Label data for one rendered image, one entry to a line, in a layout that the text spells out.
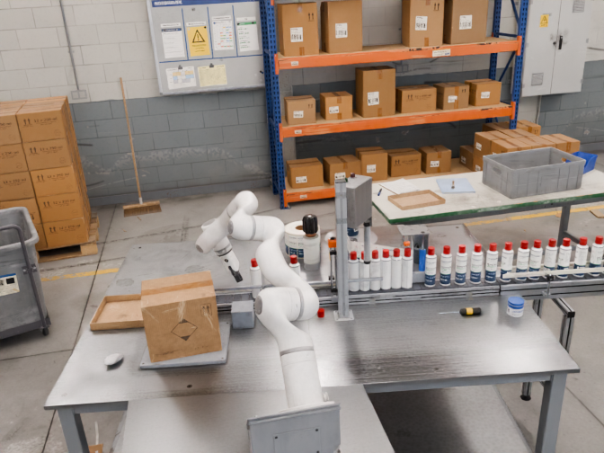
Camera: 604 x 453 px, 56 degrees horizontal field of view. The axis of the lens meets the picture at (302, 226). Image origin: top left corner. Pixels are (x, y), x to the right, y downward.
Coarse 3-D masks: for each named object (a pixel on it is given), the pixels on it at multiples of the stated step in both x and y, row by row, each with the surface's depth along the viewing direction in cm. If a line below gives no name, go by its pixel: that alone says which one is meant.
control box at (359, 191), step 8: (360, 176) 254; (368, 176) 254; (352, 184) 244; (360, 184) 245; (368, 184) 251; (352, 192) 242; (360, 192) 246; (368, 192) 252; (352, 200) 243; (360, 200) 247; (368, 200) 254; (352, 208) 244; (360, 208) 249; (368, 208) 255; (352, 216) 246; (360, 216) 250; (368, 216) 256; (352, 224) 247; (360, 224) 251
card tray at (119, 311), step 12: (108, 300) 291; (120, 300) 291; (132, 300) 291; (96, 312) 276; (108, 312) 282; (120, 312) 281; (132, 312) 280; (96, 324) 266; (108, 324) 267; (120, 324) 267; (132, 324) 267
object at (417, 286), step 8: (496, 280) 282; (328, 288) 284; (416, 288) 279; (424, 288) 279; (432, 288) 278; (440, 288) 278; (448, 288) 278; (456, 288) 278; (216, 296) 282; (224, 296) 281; (232, 296) 281; (240, 296) 281; (248, 296) 280; (320, 296) 277; (328, 296) 276
